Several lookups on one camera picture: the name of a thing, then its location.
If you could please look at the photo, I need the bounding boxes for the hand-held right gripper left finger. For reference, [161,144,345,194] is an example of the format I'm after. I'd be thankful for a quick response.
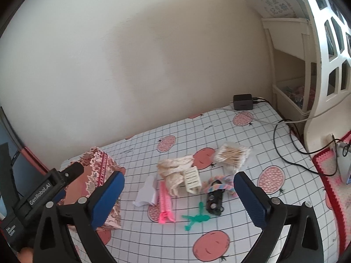
[32,171,125,263]

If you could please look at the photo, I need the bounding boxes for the pink floral cardboard box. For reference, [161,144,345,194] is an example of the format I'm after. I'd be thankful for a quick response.
[56,146,127,231]

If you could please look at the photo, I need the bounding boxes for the dark monitor screen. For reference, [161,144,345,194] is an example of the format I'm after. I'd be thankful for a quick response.
[0,105,28,220]

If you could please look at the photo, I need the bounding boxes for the colourful packets in shelf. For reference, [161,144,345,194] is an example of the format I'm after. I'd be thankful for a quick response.
[282,85,306,107]

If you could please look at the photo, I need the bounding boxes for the black cable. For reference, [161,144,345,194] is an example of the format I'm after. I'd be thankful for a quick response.
[252,97,336,176]

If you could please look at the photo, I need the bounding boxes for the black power adapter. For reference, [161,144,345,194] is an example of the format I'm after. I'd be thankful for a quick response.
[233,94,253,111]

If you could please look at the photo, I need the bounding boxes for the white plastic strip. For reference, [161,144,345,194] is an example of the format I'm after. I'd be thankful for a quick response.
[179,167,202,195]

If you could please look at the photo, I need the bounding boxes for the pastel braided rope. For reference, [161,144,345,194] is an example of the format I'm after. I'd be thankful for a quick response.
[201,175,238,198]

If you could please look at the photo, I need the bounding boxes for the white paper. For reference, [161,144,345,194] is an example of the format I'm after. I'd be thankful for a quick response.
[132,175,158,207]

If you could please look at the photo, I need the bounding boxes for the white storage shelf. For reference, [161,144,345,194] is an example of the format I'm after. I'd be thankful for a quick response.
[260,16,319,116]

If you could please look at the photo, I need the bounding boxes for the person's left hand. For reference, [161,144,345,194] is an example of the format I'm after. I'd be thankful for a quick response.
[17,247,35,263]

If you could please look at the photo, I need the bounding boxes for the black toy car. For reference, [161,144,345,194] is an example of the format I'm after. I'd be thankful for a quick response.
[206,179,226,216]

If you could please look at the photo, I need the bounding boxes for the pomegranate checked desktop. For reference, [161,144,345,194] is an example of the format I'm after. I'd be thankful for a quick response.
[59,103,346,263]

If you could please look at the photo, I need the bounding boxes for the cream lace cloth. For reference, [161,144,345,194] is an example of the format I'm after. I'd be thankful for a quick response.
[157,155,196,196]

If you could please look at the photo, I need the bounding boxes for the pink hair roller clip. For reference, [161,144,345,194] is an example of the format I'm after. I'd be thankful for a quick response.
[158,181,176,224]

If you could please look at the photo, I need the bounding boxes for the white device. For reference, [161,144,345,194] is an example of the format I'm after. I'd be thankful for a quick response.
[336,140,351,184]

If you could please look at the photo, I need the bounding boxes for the green plastic figure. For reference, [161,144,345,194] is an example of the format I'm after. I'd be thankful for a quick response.
[182,201,211,232]

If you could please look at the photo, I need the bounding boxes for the pink crocheted mat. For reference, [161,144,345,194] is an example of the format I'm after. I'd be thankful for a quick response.
[310,131,351,250]

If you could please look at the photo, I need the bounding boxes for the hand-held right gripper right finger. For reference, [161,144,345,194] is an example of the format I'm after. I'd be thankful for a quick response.
[233,171,324,263]

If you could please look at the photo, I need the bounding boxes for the bag of cotton swabs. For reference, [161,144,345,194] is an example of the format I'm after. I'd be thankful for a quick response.
[213,142,252,174]

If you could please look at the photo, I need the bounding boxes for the pink board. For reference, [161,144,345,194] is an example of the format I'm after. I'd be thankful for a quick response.
[20,145,52,176]

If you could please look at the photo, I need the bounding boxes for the white lattice frame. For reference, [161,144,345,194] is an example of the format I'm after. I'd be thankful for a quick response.
[288,0,351,154]

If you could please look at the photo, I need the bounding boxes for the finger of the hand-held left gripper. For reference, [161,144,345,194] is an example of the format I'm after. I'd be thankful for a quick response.
[57,162,84,183]

